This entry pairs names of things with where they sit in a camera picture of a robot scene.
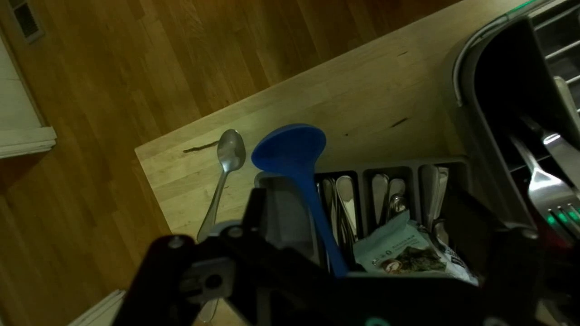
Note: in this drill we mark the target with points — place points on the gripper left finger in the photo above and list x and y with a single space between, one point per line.
199 272

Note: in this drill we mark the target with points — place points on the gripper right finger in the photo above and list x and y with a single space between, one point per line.
525 277

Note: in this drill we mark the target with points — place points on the pale printed sachet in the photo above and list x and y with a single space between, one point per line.
409 247

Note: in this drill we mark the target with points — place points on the dark grey dish rack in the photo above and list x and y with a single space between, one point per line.
513 91

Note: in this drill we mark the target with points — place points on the metal fork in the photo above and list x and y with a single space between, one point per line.
545 183

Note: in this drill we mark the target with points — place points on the loose metal spoon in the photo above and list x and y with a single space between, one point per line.
228 154

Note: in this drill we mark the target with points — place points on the blue plastic ladle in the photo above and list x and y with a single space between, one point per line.
295 156

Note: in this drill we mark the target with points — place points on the grey cutlery tray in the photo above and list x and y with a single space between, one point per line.
417 172

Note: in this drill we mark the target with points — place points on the metal tray spoon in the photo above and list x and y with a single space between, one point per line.
397 194
380 192

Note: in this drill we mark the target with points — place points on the floor vent grille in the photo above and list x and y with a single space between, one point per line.
25 18

